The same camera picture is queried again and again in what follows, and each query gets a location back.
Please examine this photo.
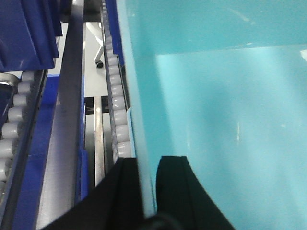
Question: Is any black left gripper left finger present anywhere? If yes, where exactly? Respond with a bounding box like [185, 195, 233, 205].
[45, 158, 144, 230]

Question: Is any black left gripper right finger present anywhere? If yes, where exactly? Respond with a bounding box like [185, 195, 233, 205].
[156, 156, 234, 230]

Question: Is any light blue bin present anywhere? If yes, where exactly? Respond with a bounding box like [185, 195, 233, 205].
[117, 0, 307, 230]

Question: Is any white roller track right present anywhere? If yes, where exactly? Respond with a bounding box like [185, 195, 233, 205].
[101, 0, 131, 162]

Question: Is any white roller track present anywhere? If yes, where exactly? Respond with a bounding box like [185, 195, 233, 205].
[101, 0, 131, 162]
[0, 70, 36, 192]

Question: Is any white roller track left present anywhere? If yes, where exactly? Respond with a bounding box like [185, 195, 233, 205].
[0, 70, 36, 192]

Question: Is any dark blue bin upper left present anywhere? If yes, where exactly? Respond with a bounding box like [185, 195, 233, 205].
[0, 0, 62, 72]

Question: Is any steel divider rail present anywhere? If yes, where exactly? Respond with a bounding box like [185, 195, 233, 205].
[35, 0, 84, 230]

